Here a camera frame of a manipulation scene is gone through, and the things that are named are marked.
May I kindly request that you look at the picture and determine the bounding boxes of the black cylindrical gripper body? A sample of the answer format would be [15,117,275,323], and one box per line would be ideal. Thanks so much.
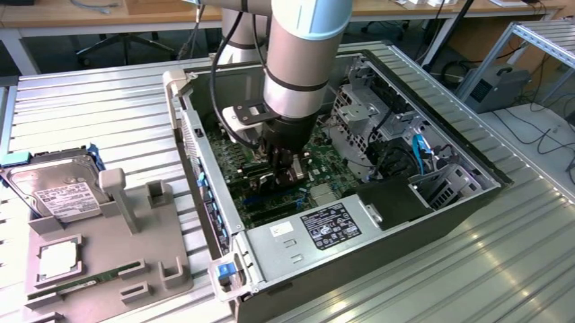
[262,114,318,157]

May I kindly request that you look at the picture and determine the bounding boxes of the graphics card with metal bracket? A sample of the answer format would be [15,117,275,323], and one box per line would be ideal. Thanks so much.
[254,153,314,196]

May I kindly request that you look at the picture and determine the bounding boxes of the installed green RAM stick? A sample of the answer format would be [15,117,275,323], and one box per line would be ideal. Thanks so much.
[241,161,271,184]

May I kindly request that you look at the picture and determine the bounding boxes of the silver finned chipset heatsink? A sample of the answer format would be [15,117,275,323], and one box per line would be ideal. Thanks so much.
[310,186,338,206]

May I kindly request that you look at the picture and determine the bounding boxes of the green motherboard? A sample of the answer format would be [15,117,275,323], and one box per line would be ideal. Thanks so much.
[197,112,365,229]

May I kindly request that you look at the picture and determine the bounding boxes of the silver perforated disk bay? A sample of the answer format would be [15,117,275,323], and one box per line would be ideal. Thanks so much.
[331,83,426,171]

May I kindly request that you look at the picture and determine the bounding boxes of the silver power supply with label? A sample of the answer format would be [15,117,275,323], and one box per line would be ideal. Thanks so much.
[242,196,389,284]

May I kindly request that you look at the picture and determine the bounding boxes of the black plastic shroud box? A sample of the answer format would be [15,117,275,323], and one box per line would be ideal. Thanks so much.
[357,175,437,231]

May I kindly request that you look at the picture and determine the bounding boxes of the blue case release latch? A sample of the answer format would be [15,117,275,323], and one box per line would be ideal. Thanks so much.
[214,262,238,280]

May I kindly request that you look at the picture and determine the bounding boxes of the open black PC case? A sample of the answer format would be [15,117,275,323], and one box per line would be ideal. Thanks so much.
[162,49,517,323]

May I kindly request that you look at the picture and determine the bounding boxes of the small silver disk bay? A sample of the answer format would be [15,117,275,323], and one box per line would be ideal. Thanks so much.
[409,164,501,210]

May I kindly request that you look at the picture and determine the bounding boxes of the small black chair base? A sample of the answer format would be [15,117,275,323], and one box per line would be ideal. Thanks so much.
[359,20,413,41]

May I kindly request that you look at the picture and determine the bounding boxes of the wooden desk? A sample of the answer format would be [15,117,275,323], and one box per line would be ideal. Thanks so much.
[0,0,568,77]

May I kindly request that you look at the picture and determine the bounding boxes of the black office chair base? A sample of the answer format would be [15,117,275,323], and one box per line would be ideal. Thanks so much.
[74,32,179,67]

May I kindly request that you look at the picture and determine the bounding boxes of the silver hard disk with label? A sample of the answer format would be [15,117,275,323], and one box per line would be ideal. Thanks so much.
[3,156,103,223]

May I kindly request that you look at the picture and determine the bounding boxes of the white boxes on desk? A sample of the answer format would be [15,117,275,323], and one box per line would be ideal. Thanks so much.
[395,0,461,7]

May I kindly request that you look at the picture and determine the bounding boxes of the grey parts rack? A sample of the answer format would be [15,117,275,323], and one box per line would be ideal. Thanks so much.
[22,168,197,323]

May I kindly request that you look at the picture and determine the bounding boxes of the loose green RAM stick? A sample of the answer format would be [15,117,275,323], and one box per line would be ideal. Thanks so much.
[27,261,139,300]

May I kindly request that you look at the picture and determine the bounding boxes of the silver CPU chip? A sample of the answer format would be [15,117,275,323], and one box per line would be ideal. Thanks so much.
[38,242,81,280]

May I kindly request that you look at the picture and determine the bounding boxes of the blue plastic disk carrier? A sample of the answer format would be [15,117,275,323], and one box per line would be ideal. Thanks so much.
[0,143,109,189]

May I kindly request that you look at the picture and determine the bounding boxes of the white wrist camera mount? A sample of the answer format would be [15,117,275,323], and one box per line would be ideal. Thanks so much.
[222,104,278,144]

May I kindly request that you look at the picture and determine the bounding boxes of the silver disk bay bracket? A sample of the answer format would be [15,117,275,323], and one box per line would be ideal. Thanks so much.
[337,103,377,126]

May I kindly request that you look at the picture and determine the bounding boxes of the black drive power cable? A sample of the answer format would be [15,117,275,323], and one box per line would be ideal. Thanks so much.
[367,97,406,149]

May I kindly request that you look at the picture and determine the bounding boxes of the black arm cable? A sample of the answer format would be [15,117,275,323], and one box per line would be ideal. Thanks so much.
[210,0,274,142]

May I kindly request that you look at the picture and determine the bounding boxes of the blue wire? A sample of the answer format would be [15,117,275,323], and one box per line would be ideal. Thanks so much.
[411,133,435,176]

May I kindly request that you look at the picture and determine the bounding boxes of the thin dark panel wires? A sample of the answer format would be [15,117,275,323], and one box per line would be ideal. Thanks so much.
[429,143,462,169]

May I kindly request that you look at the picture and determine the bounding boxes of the coiled black cable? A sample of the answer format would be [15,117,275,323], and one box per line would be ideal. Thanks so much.
[442,60,471,85]

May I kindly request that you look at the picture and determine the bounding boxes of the grey hanging cable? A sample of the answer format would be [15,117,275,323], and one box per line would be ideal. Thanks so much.
[178,3,206,61]

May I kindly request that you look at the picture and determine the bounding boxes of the grey equipment box with handle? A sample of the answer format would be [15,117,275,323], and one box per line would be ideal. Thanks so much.
[457,63,536,114]

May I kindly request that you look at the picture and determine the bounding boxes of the black floor cables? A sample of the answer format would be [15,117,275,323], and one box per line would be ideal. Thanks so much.
[489,97,575,166]

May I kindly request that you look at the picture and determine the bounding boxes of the light blue network cable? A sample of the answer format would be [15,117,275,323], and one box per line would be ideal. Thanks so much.
[71,0,122,15]

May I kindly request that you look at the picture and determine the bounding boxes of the aluminium profile frame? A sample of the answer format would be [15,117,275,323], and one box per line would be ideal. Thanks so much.
[455,18,575,114]

